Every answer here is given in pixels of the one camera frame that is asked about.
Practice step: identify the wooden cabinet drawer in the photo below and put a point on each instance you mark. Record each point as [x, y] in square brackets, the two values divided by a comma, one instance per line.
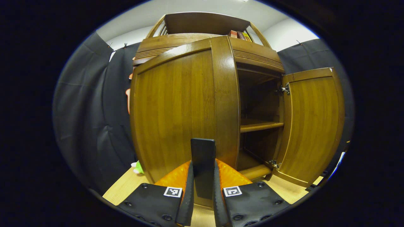
[255, 52]

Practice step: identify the wooden inner shelf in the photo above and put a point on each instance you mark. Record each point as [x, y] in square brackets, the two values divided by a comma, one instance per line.
[262, 126]

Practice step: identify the wooden shoe cabinet door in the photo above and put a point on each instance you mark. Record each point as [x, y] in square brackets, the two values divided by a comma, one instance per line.
[176, 110]
[315, 126]

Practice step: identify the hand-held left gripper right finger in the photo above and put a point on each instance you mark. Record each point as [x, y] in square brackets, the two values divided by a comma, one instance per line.
[217, 205]

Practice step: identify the silver door hinge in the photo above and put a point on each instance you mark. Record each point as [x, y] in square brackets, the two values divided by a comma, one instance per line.
[274, 164]
[285, 89]

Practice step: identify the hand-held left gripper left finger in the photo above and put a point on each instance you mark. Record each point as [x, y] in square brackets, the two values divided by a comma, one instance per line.
[188, 201]

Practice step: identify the yellow book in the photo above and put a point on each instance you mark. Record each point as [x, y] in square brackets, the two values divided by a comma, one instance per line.
[247, 37]

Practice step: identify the small green white object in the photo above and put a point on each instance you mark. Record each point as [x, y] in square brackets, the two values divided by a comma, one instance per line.
[138, 167]

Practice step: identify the dark red book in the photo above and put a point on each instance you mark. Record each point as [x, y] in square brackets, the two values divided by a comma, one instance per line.
[241, 35]

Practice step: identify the wooden double-door shoe cabinet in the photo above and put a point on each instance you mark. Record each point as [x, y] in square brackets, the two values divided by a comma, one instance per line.
[202, 23]

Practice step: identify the tan red book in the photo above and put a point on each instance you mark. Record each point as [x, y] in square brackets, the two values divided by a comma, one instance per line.
[233, 33]

